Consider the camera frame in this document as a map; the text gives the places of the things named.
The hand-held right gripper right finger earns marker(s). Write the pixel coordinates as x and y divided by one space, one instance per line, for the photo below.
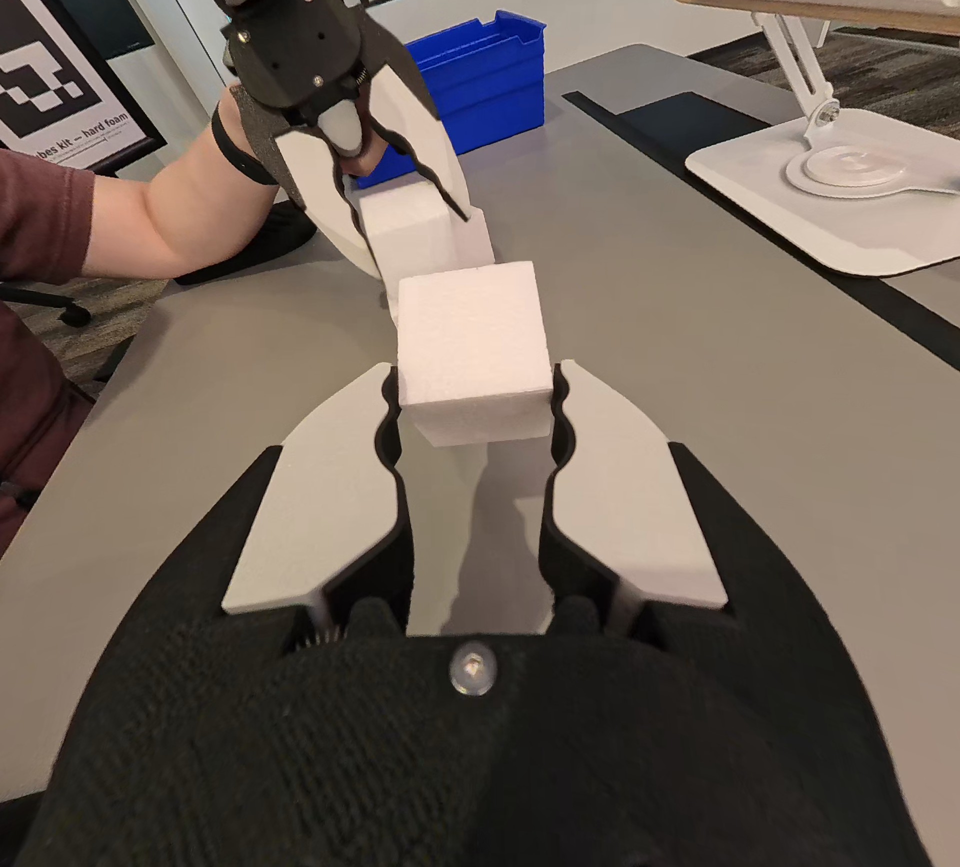
637 514

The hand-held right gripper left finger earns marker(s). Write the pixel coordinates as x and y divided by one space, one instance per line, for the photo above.
315 514

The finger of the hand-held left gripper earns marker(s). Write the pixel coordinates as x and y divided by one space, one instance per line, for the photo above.
420 124
315 184

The white hard foam cube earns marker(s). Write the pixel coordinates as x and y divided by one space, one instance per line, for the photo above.
472 349
420 229

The person's left hand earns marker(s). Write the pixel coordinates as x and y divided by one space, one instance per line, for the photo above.
367 160

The blue plastic bin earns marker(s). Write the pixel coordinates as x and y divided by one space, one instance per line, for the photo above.
487 87

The black wrist watch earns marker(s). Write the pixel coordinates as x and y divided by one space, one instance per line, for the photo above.
240 158

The black padded wrist rest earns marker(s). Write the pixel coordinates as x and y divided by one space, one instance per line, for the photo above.
262 244

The framed marker tag sign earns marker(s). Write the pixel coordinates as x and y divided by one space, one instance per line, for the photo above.
60 57

